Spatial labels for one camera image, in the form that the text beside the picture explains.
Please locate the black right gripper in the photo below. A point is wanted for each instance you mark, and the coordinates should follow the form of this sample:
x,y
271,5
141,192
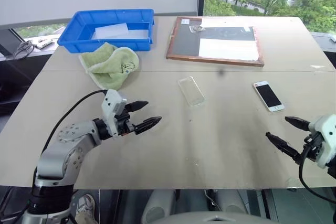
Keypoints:
x,y
313,146

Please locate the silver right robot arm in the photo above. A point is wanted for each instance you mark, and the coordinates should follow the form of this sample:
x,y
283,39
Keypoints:
x,y
333,171

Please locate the blue plastic bin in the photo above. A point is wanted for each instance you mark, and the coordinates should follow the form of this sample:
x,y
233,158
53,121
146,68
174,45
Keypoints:
x,y
78,31

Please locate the small crumpled clear wrapper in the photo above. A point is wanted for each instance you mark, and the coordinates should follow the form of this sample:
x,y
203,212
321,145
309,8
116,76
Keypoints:
x,y
196,28

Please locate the white power strip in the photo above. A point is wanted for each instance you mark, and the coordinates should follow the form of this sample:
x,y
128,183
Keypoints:
x,y
43,43

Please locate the green towel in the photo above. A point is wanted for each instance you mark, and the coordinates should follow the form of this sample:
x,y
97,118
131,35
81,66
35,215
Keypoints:
x,y
110,68

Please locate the grey robot torso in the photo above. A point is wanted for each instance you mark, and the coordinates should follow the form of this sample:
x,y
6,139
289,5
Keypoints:
x,y
212,218

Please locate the clear plastic bag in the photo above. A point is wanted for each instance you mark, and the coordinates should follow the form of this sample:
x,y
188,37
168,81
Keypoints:
x,y
113,30

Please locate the white gold smartphone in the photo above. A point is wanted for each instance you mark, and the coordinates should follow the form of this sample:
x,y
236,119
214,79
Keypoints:
x,y
269,96

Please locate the wood framed blackboard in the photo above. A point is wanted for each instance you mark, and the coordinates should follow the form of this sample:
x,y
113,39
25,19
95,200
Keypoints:
x,y
189,40

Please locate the small white device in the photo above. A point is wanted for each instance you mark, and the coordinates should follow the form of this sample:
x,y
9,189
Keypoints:
x,y
333,39

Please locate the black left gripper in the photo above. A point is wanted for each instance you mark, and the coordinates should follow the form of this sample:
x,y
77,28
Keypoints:
x,y
123,125

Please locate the grey rounded robot leg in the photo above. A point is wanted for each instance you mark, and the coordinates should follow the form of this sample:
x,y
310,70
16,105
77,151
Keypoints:
x,y
158,205
232,201

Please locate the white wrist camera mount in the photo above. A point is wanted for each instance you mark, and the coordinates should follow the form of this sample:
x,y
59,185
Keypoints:
x,y
326,134
111,106

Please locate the small white label sticker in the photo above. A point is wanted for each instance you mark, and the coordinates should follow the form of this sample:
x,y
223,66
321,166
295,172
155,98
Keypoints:
x,y
185,21

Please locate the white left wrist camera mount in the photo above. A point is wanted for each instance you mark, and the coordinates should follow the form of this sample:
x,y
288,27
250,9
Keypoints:
x,y
111,106

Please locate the white sneaker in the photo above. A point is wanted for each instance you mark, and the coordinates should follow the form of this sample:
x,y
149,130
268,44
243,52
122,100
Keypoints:
x,y
85,207

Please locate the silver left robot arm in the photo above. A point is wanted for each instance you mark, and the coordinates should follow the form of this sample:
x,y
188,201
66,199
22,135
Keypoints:
x,y
52,155

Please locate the small clear plastic scrap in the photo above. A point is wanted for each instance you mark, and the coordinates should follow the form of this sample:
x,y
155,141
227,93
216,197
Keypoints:
x,y
292,182

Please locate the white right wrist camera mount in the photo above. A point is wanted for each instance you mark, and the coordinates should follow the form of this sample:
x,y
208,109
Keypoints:
x,y
326,134

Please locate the clear phone case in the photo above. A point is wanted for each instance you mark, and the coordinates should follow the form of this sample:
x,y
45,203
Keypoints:
x,y
191,91

